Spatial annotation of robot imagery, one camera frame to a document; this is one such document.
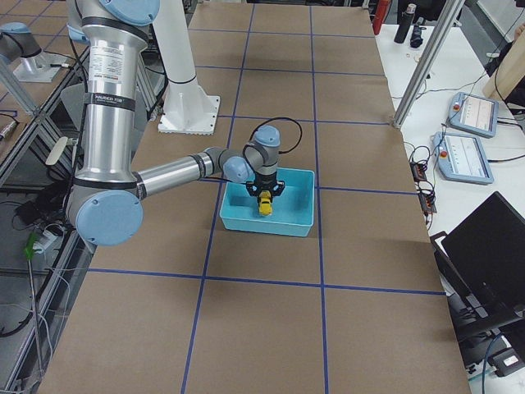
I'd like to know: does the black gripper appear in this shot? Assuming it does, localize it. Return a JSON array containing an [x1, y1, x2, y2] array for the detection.
[[245, 181, 285, 198]]

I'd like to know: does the yellow beetle toy car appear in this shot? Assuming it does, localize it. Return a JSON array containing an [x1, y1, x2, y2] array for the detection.
[[258, 190, 273, 217]]

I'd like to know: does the second grey robot arm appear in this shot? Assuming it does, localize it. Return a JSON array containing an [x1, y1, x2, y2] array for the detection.
[[1, 22, 58, 83]]

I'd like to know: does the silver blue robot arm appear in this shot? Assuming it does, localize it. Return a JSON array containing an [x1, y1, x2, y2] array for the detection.
[[66, 1, 285, 246]]

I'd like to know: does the light blue plastic bin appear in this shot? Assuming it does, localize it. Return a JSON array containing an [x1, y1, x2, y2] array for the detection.
[[219, 167, 316, 238]]

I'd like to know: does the near teach pendant tablet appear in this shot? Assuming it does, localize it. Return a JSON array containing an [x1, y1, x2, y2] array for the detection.
[[431, 131, 494, 185]]

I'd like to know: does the teach pendant tablet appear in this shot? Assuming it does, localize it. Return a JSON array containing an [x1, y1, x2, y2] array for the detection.
[[431, 131, 494, 185], [448, 92, 499, 138]]

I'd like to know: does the red cylinder bottle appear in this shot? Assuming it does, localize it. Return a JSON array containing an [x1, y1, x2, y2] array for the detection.
[[372, 0, 391, 35]]

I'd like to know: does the far teach pendant tablet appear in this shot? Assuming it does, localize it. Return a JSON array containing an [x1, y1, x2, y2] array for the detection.
[[448, 92, 499, 138]]

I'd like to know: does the black cylinder bottle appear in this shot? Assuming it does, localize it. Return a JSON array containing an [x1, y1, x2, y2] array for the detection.
[[394, 3, 417, 44]]

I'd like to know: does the black laptop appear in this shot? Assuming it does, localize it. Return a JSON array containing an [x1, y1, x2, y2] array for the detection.
[[431, 191, 524, 350]]

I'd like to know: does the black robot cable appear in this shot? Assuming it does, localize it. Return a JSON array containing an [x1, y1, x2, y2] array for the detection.
[[241, 117, 304, 181]]

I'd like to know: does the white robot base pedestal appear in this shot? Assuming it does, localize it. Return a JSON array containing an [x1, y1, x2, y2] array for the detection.
[[153, 0, 221, 135]]

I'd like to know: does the aluminium frame post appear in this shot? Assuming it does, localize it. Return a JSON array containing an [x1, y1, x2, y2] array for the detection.
[[391, 0, 465, 129]]

